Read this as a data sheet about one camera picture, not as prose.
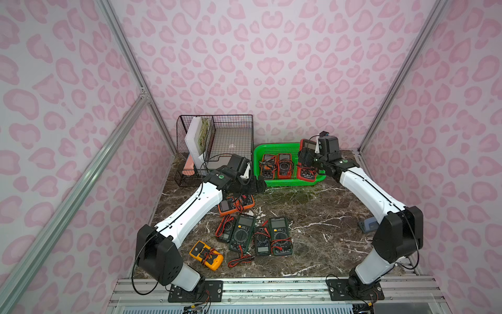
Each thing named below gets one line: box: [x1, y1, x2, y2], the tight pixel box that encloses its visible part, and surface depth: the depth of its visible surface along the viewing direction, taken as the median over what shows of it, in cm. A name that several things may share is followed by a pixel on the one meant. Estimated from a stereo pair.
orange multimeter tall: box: [258, 154, 278, 180], surface depth 109 cm
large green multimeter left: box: [228, 213, 257, 254], surface depth 87 cm
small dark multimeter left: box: [215, 213, 237, 243], surface depth 88 cm
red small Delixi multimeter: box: [277, 153, 295, 180], surface depth 108 cm
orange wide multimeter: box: [217, 193, 256, 218], surface depth 94 cm
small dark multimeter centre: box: [254, 225, 272, 256], surface depth 84 cm
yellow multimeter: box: [188, 240, 224, 272], surface depth 80 cm
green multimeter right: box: [268, 216, 293, 256], surface depth 86 cm
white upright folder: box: [184, 117, 210, 176], surface depth 97 cm
